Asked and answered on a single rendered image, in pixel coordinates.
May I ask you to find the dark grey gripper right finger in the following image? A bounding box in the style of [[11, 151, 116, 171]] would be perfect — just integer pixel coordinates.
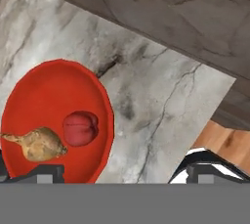
[[168, 147, 250, 184]]

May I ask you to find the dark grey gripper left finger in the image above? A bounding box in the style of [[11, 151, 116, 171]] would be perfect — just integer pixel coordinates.
[[0, 149, 65, 184]]

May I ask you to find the tan onion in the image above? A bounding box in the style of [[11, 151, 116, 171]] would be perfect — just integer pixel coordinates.
[[0, 126, 68, 162]]

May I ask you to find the red bowl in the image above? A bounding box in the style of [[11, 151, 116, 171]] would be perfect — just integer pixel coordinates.
[[0, 59, 115, 184]]

